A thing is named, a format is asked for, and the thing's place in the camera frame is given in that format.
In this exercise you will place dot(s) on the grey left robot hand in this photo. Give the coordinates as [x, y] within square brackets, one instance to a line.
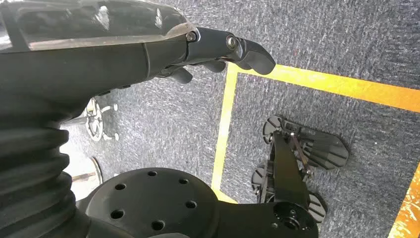
[82, 62]

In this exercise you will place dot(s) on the silver chair base with casters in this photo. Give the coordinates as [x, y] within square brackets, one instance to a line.
[95, 123]

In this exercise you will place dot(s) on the white round stand base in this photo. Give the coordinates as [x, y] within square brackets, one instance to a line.
[80, 167]

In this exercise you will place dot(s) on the ribbed grey left arm sleeve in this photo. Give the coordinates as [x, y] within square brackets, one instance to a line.
[31, 180]

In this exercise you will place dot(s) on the yellow floor tape outline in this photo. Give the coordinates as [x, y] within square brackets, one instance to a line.
[224, 124]

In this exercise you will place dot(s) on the black ribbed robot foot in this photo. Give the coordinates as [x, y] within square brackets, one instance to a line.
[315, 207]
[323, 149]

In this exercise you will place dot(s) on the orange worn floor tape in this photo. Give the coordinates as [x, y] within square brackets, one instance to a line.
[410, 207]

